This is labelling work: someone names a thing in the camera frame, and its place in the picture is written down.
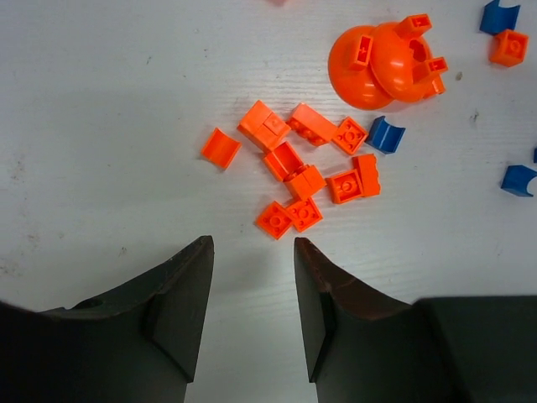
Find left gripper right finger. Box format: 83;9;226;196
294;238;536;402

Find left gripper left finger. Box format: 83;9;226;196
1;235;214;402

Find orange studded lego bottom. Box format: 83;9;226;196
255;201;293;240

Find blue arch lego piece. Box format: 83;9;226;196
366;116;406;154

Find orange curved tile lego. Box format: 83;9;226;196
201;128;242;170

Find blue curved tile lego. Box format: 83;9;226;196
500;165;537;197

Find orange lego cluster piece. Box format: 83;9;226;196
237;100;291;152

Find large orange round lego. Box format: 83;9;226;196
327;13;448;110

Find orange lego single middle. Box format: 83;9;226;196
488;29;529;67

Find blue lego upper middle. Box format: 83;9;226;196
479;0;521;35

